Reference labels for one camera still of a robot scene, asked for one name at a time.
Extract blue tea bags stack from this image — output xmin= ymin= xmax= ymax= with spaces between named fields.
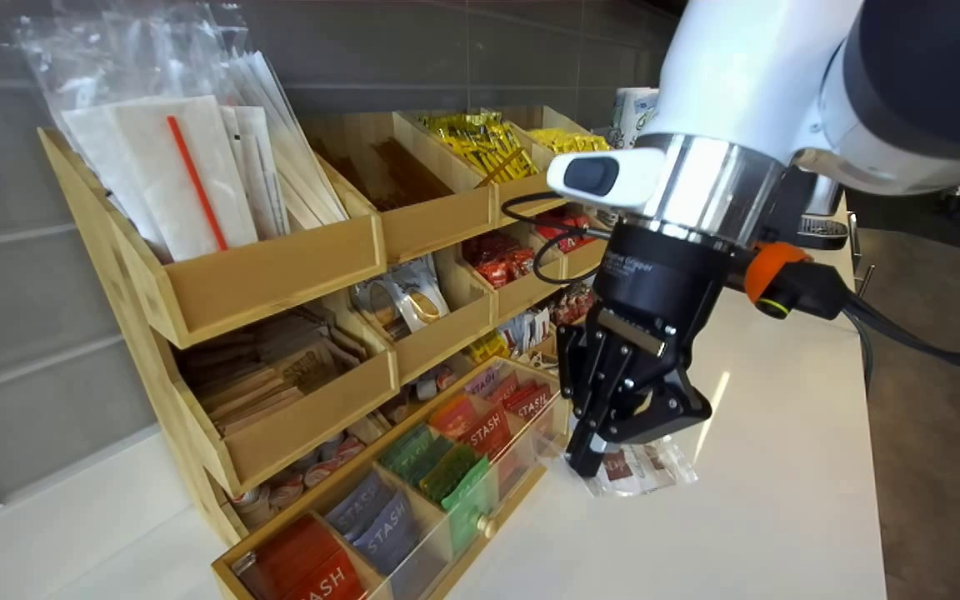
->
xmin=327 ymin=475 xmax=428 ymax=578

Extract green tea bags stack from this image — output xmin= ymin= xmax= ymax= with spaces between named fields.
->
xmin=376 ymin=427 xmax=504 ymax=548

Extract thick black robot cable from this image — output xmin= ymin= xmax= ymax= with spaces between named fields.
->
xmin=767 ymin=264 xmax=960 ymax=384

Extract clear plastic cutlery bags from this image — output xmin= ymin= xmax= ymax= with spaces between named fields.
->
xmin=350 ymin=256 xmax=458 ymax=342

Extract clear bags with red straw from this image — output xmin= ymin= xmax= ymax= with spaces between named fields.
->
xmin=10 ymin=4 xmax=267 ymax=268

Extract yellow sweetener packets pile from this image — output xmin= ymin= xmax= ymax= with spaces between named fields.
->
xmin=523 ymin=124 xmax=614 ymax=159
xmin=420 ymin=107 xmax=547 ymax=191

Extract red snack packets pile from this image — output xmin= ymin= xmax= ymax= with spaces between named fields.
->
xmin=551 ymin=279 xmax=599 ymax=330

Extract wrapped wooden stir sticks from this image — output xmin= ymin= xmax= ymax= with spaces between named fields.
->
xmin=218 ymin=48 xmax=352 ymax=242

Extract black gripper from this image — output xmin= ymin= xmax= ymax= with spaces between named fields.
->
xmin=558 ymin=218 xmax=747 ymax=479

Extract small yellow sachets pile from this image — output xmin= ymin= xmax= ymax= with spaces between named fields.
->
xmin=466 ymin=330 xmax=514 ymax=367

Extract thin black cable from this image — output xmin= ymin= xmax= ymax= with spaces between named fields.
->
xmin=496 ymin=188 xmax=627 ymax=290

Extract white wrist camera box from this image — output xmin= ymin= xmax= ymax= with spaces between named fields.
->
xmin=543 ymin=147 xmax=670 ymax=211

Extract orange tea bags stack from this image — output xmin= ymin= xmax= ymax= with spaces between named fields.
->
xmin=428 ymin=392 xmax=523 ymax=465

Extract brown packets pile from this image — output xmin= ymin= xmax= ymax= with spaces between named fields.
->
xmin=180 ymin=310 xmax=376 ymax=439

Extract red and purple tea bags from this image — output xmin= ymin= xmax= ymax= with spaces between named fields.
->
xmin=466 ymin=365 xmax=558 ymax=422

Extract red tea bags stack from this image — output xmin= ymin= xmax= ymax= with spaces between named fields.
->
xmin=258 ymin=516 xmax=367 ymax=600

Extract orange cable connector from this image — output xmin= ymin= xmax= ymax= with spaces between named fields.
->
xmin=744 ymin=241 xmax=817 ymax=320

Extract tiered wooden organizer rack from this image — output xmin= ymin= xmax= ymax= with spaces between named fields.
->
xmin=37 ymin=104 xmax=618 ymax=548

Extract red candy bags pile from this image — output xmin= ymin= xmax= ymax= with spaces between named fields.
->
xmin=459 ymin=228 xmax=540 ymax=292
xmin=531 ymin=204 xmax=604 ymax=260

